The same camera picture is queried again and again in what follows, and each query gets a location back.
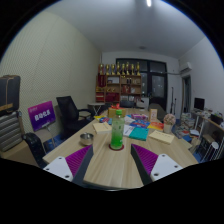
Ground blue printed book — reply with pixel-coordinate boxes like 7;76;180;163
129;119;151;129

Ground pale yellow book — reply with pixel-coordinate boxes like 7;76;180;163
92;121;113;135
148;129;176;145

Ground small standing card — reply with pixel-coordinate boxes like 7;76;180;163
148;108;158;123

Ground teal book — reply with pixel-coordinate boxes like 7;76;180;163
128;127;150;141

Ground black mesh chair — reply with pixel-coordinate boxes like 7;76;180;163
21;132;48;169

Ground black framed glass door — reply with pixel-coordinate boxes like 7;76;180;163
115;58;168;112

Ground blue and yellow book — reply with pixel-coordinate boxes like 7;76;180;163
94;115;112;124

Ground white round stool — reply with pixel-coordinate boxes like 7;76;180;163
201;141;220;162

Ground wooden shelf unit with trophies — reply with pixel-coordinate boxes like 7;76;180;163
95;61;142;104

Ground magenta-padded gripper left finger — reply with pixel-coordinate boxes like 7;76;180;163
42;144;95;187

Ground stacked books pile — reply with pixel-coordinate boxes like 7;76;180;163
175;112;196;136

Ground white book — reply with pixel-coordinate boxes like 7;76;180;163
122;123;136;137

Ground black computer monitor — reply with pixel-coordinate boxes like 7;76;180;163
193;97;206;112

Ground yellow gift box, red ribbon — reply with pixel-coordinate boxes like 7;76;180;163
107;103;128;118

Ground green drink bottle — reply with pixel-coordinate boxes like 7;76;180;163
110;109;126;150

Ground black office chair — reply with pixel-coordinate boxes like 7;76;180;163
55;95;96;138

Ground orange book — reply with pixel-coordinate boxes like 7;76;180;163
147;121;165;132

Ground pink flowers in white pot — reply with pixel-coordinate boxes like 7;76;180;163
163;113;177;135

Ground cluttered side desk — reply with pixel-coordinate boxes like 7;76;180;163
193;108;224;161

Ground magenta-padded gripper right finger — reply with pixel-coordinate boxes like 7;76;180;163
130;143;184;187

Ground black suitcase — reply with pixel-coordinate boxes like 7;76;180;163
0;74;22;113

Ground small steel cup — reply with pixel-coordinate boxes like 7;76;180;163
79;132;95;147

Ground purple sign board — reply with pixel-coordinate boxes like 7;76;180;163
27;100;57;133

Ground pink printed box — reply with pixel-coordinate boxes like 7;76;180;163
131;113;149;121

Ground black tripod stand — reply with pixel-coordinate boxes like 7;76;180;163
169;86;178;114

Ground white air conditioner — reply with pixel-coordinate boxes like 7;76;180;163
179;61;194;75

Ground grey striped case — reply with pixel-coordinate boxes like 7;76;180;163
0;110;24;153

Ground small white round table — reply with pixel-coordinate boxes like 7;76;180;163
87;101;106;116

